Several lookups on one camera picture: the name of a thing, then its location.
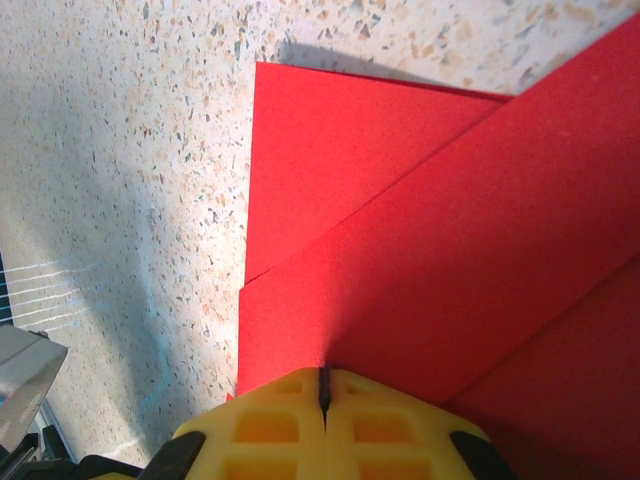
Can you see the red square paper sheet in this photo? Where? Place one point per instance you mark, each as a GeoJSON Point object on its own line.
{"type": "Point", "coordinates": [450, 225]}

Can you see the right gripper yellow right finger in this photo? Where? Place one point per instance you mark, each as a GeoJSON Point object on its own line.
{"type": "Point", "coordinates": [400, 440]}

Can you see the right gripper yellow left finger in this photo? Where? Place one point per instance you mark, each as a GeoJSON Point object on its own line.
{"type": "Point", "coordinates": [260, 440]}

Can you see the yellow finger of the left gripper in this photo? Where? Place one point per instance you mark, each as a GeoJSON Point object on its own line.
{"type": "Point", "coordinates": [115, 470]}

